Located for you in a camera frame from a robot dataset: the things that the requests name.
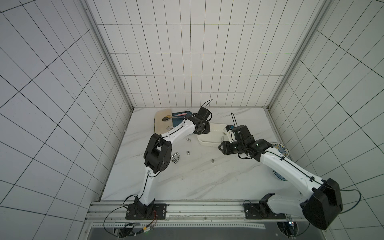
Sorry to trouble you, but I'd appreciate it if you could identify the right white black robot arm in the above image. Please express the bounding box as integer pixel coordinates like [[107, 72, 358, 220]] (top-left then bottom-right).
[[219, 139, 343, 230]]

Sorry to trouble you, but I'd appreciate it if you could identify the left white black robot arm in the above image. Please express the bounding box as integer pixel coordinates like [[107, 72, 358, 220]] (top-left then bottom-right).
[[135, 116, 211, 211]]

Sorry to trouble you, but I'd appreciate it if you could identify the white plastic storage box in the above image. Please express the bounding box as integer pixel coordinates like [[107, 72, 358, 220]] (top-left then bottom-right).
[[198, 123, 228, 147]]

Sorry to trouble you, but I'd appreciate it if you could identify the teal plastic tray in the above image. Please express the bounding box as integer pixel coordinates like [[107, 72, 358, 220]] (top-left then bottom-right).
[[172, 111, 193, 120]]

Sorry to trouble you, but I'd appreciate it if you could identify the blue patterned plate upper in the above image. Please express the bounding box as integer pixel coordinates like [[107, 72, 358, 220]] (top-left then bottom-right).
[[272, 142, 289, 158]]

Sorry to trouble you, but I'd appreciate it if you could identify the blue patterned plate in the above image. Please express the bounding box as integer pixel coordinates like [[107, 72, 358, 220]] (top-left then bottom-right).
[[272, 142, 289, 158], [273, 170, 287, 182]]

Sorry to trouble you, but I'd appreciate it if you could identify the blue patterned plate lower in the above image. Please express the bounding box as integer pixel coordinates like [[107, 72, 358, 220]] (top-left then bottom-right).
[[273, 170, 287, 182]]

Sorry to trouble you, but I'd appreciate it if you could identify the right base wiring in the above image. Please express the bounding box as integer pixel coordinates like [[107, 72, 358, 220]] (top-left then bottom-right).
[[277, 221, 312, 238]]

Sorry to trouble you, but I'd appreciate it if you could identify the base wiring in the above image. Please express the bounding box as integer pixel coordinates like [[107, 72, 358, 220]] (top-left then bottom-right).
[[277, 221, 312, 238], [103, 194, 158, 238]]

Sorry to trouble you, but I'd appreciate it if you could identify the left base wiring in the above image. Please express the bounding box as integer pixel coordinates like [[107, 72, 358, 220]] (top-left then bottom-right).
[[103, 194, 158, 238]]

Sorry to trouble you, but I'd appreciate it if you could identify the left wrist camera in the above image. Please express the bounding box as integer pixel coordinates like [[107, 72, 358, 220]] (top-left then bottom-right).
[[193, 107, 212, 122]]

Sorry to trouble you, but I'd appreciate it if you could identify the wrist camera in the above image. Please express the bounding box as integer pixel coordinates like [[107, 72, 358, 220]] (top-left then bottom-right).
[[225, 125, 256, 145], [193, 107, 212, 122]]

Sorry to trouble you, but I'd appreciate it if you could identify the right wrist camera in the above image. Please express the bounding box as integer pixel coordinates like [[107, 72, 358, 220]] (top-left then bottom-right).
[[225, 125, 256, 145]]

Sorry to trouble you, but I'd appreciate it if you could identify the pink handled spoon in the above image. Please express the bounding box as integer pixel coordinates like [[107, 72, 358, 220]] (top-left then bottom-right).
[[172, 113, 188, 118]]

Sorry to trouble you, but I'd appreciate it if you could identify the black handled spoon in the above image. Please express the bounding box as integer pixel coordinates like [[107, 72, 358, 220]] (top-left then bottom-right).
[[162, 116, 186, 122]]

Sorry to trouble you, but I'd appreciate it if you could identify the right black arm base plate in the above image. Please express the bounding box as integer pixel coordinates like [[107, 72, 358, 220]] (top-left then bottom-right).
[[244, 203, 286, 220]]

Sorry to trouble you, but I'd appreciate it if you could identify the aluminium mounting rail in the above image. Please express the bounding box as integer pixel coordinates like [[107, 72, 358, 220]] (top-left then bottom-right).
[[86, 200, 306, 227]]

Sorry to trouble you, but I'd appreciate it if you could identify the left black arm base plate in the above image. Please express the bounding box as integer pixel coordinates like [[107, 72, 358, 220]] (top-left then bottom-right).
[[125, 203, 168, 220]]

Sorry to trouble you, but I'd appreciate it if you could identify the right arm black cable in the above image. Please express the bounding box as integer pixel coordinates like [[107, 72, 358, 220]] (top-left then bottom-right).
[[338, 188, 362, 215]]

